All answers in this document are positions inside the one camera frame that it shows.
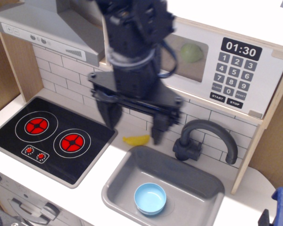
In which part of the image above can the grey oven door handle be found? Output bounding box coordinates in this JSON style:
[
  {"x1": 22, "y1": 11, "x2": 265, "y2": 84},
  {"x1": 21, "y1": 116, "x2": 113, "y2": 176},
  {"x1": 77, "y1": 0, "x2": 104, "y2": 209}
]
[{"x1": 8, "y1": 198, "x2": 63, "y2": 226}]

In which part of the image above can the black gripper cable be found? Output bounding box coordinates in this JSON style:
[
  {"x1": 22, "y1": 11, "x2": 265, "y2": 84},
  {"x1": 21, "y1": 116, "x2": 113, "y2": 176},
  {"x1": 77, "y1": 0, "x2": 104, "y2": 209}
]
[{"x1": 158, "y1": 41, "x2": 179, "y2": 78}]

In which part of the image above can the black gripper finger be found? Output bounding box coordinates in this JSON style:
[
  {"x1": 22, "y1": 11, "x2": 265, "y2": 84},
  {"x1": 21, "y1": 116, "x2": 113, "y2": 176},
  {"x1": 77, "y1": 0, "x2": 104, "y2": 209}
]
[
  {"x1": 151, "y1": 113, "x2": 170, "y2": 145},
  {"x1": 94, "y1": 94, "x2": 122, "y2": 129}
]

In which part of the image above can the black object bottom right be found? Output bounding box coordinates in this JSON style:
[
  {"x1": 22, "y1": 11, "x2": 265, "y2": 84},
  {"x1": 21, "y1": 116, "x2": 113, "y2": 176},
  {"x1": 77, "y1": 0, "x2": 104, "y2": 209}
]
[{"x1": 258, "y1": 209, "x2": 270, "y2": 226}]

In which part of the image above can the green toy pear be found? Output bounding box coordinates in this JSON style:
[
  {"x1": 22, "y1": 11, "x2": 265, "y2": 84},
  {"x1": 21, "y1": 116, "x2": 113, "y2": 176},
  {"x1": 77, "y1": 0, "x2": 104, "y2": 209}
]
[{"x1": 180, "y1": 43, "x2": 204, "y2": 63}]

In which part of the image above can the light blue bowl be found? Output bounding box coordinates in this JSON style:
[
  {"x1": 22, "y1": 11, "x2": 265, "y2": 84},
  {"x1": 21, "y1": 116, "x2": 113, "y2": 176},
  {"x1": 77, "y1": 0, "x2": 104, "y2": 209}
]
[{"x1": 134, "y1": 183, "x2": 166, "y2": 216}]

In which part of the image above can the white toy microwave door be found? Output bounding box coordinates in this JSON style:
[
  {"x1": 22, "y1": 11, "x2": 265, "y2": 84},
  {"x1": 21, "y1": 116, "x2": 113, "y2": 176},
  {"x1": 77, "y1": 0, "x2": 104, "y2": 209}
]
[{"x1": 164, "y1": 19, "x2": 283, "y2": 119}]

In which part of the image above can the dark grey toy faucet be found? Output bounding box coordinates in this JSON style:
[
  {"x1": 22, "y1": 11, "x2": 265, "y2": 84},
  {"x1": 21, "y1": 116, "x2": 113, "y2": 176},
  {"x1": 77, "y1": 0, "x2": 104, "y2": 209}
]
[{"x1": 173, "y1": 120, "x2": 238, "y2": 165}]

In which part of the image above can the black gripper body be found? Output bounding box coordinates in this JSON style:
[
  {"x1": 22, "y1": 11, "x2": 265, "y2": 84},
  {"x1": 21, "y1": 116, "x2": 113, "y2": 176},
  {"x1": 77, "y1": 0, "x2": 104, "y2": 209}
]
[{"x1": 88, "y1": 63, "x2": 183, "y2": 125}]

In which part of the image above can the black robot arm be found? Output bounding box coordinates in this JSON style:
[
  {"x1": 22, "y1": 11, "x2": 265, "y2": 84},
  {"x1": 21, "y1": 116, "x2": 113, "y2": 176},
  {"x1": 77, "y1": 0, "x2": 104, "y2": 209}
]
[{"x1": 88, "y1": 0, "x2": 183, "y2": 145}]

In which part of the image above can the yellow toy banana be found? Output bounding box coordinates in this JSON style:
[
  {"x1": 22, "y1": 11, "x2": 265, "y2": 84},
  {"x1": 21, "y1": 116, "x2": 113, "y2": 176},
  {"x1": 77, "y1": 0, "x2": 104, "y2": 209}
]
[{"x1": 123, "y1": 135, "x2": 150, "y2": 146}]

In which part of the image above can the white toy oven front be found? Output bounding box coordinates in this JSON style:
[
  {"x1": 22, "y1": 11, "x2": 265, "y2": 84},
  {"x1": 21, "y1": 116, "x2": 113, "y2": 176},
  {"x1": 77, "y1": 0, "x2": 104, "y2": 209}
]
[{"x1": 0, "y1": 173, "x2": 90, "y2": 226}]

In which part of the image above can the grey toy sink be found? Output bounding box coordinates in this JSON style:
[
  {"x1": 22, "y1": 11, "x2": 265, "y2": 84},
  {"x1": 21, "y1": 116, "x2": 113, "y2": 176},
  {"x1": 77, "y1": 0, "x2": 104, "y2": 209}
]
[{"x1": 101, "y1": 146, "x2": 225, "y2": 226}]

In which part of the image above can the black toy stovetop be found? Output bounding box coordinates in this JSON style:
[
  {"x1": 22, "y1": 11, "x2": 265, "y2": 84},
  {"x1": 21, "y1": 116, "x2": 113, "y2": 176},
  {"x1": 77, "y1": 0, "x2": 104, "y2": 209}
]
[{"x1": 0, "y1": 97, "x2": 117, "y2": 188}]

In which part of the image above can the grey range hood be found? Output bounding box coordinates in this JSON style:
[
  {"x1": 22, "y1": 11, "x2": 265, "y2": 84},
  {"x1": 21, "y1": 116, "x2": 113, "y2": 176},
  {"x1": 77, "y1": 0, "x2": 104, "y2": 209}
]
[{"x1": 0, "y1": 0, "x2": 105, "y2": 66}]

